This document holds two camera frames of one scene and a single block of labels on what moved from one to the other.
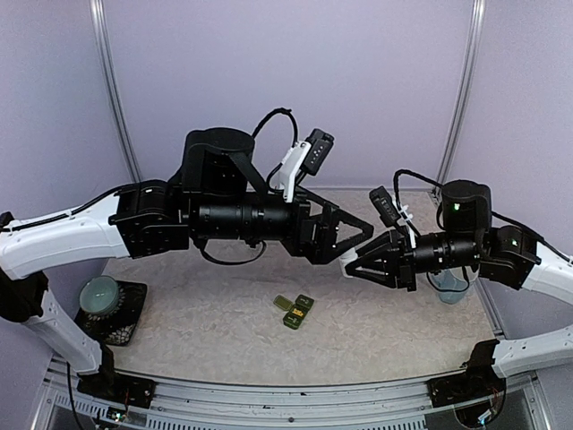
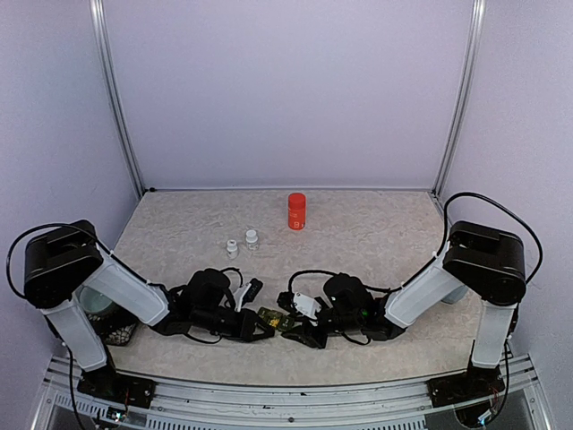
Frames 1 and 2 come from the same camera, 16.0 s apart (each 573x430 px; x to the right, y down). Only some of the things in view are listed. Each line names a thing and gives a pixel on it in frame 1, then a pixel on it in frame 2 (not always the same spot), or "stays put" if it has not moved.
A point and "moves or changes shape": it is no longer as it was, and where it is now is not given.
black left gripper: [322, 250] -> [244, 331]
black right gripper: [405, 270] -> [308, 336]
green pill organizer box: [296, 311] moves or changes shape
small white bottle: [348, 256] -> [232, 249]
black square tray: [116, 326] stays put
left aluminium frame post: [98, 19] stays put
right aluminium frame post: [474, 42] stays put
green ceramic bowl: [99, 295] stays put
